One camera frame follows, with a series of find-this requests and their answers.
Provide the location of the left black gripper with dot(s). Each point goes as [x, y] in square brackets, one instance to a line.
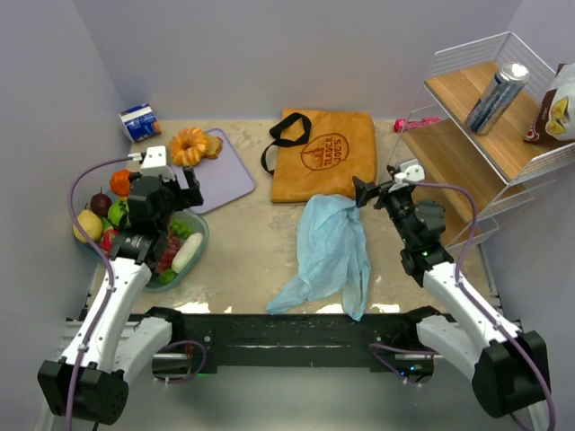
[181, 193]

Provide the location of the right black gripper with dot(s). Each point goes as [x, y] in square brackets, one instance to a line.
[374, 194]

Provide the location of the brown Trader Joe's tote bag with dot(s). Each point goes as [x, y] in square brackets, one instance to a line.
[319, 152]

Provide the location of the light blue plastic bag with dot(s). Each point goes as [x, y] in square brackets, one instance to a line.
[331, 253]

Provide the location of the blue silver drink can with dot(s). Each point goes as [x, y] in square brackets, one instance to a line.
[507, 83]

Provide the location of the brown white chips bag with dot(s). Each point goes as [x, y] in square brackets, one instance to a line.
[554, 121]

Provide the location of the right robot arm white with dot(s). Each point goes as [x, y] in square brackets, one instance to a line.
[507, 367]

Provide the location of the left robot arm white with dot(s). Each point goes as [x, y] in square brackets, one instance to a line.
[91, 379]

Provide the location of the lavender cutting board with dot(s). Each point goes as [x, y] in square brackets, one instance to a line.
[224, 179]

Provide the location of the teal fruit tray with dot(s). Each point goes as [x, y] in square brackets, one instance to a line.
[197, 251]

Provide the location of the green grape bunch toy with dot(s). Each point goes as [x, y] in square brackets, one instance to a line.
[181, 229]

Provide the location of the orange bundt cake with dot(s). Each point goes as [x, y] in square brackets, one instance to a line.
[191, 145]

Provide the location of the white radish toy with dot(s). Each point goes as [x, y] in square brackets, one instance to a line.
[186, 252]

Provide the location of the orange pumpkin toy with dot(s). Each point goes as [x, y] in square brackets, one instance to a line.
[120, 183]

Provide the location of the green watermelon toy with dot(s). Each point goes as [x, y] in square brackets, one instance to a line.
[118, 213]

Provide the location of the pink wrapped item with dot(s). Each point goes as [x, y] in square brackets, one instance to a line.
[401, 125]

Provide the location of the blue white carton box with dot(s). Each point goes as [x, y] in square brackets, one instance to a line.
[140, 123]

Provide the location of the red grape bunch toy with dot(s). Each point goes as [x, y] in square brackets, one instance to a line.
[166, 260]

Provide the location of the dark red apple toy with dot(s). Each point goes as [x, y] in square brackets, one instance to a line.
[100, 204]

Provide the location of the green leafy vegetable toy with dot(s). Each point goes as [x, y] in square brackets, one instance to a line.
[166, 277]

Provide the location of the pink dragon fruit toy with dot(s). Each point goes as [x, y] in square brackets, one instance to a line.
[107, 239]

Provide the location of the yellow pear toy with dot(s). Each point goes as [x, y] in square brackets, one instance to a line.
[91, 223]

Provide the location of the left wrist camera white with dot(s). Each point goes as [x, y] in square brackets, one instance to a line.
[154, 162]

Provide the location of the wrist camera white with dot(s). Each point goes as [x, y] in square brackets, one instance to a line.
[407, 171]
[154, 162]

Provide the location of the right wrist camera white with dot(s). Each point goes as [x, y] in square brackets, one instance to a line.
[407, 171]

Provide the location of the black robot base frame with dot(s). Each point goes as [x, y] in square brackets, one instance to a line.
[295, 340]

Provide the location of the white wire wooden shelf rack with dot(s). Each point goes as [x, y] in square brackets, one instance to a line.
[502, 172]

